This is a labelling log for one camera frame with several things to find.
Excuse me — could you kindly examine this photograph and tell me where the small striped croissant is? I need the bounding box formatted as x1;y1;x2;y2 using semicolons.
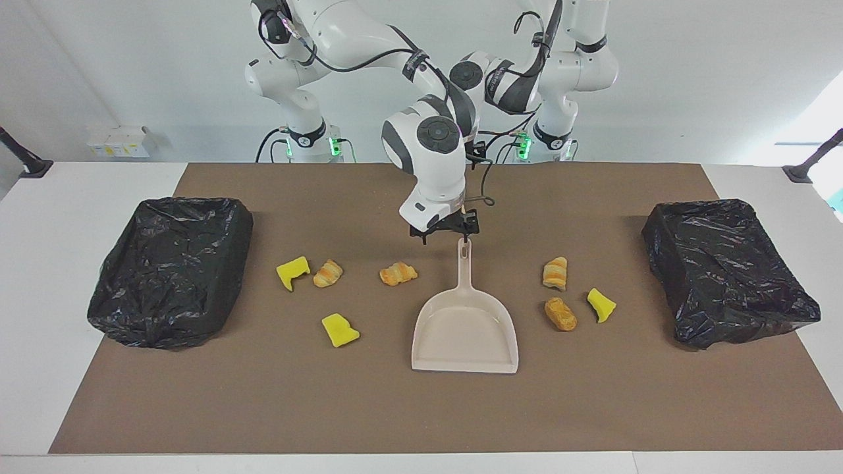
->
542;256;568;292
379;261;419;287
313;259;344;288

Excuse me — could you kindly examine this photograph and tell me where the beige plastic dustpan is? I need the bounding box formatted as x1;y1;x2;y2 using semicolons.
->
411;237;520;375

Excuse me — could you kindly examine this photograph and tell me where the brown bread roll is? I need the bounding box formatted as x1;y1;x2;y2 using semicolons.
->
544;297;578;332

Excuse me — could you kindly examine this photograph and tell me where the notched yellow sponge piece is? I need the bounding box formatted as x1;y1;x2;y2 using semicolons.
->
275;256;312;292

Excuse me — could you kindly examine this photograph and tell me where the black bag lined bin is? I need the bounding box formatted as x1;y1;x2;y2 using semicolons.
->
641;198;822;350
87;196;255;350

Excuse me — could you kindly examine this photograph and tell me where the brown table mat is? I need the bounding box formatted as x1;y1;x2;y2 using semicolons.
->
49;163;843;455

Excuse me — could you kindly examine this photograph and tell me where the black clamp stand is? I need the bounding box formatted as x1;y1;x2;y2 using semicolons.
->
0;125;55;179
782;128;843;184

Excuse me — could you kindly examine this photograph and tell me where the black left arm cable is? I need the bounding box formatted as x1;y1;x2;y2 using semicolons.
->
512;0;564;116

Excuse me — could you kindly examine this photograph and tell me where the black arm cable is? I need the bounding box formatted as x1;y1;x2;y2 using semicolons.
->
512;0;564;116
258;7;496;206

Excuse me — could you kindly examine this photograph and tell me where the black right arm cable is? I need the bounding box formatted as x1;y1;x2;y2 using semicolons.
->
258;7;496;206

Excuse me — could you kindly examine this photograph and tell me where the white wall socket box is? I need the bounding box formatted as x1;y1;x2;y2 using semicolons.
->
87;126;151;159

